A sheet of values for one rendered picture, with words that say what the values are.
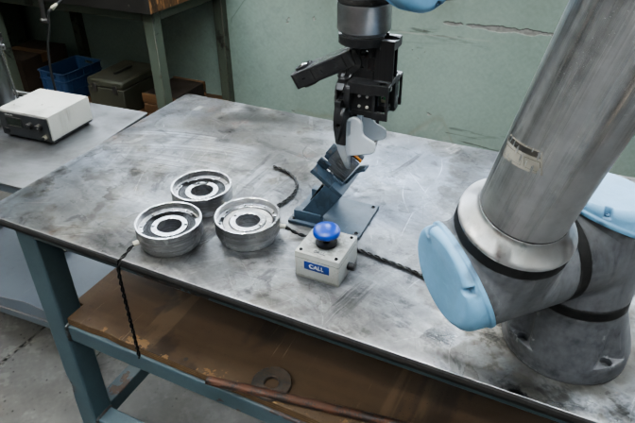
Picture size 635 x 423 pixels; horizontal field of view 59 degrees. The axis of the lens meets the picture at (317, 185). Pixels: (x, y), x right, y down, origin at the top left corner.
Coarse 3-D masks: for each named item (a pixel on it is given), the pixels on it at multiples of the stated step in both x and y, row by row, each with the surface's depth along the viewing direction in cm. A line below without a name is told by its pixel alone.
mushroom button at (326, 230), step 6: (324, 222) 83; (330, 222) 83; (318, 228) 81; (324, 228) 81; (330, 228) 81; (336, 228) 81; (318, 234) 80; (324, 234) 80; (330, 234) 80; (336, 234) 81; (324, 240) 80; (330, 240) 80
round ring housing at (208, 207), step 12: (180, 180) 101; (228, 180) 101; (192, 192) 100; (204, 192) 102; (216, 192) 98; (228, 192) 97; (192, 204) 94; (204, 204) 95; (216, 204) 96; (204, 216) 97
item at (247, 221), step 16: (224, 208) 93; (240, 208) 94; (272, 208) 93; (240, 224) 93; (256, 224) 93; (272, 224) 88; (224, 240) 88; (240, 240) 87; (256, 240) 87; (272, 240) 90
